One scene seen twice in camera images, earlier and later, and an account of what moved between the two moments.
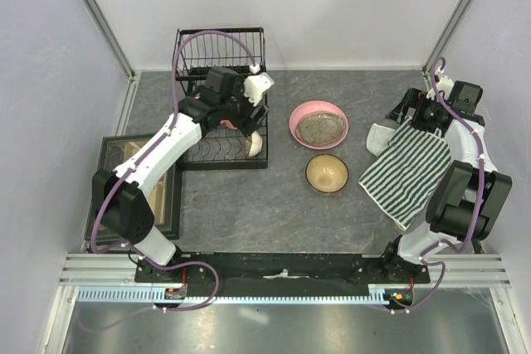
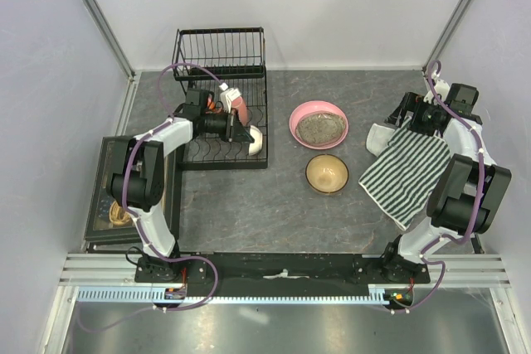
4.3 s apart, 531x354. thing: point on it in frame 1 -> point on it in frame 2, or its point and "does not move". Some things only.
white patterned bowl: (253, 144) does not move
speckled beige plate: (320, 128) does not move
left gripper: (246, 124) -> (234, 127)
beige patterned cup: (327, 173) does not move
